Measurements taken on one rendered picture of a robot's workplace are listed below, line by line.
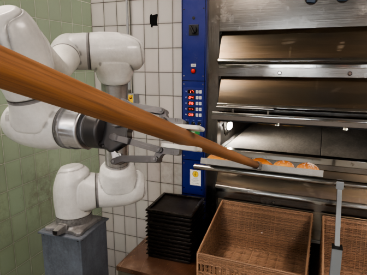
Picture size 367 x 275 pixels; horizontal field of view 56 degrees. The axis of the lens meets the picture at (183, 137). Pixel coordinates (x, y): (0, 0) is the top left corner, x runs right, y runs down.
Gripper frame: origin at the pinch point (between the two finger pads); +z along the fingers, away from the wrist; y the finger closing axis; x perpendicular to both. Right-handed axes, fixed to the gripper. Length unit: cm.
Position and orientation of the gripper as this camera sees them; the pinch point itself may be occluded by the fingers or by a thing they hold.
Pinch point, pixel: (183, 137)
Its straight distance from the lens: 63.1
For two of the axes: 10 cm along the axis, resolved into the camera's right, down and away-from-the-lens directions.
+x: -3.4, -1.3, -9.3
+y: -1.2, 9.9, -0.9
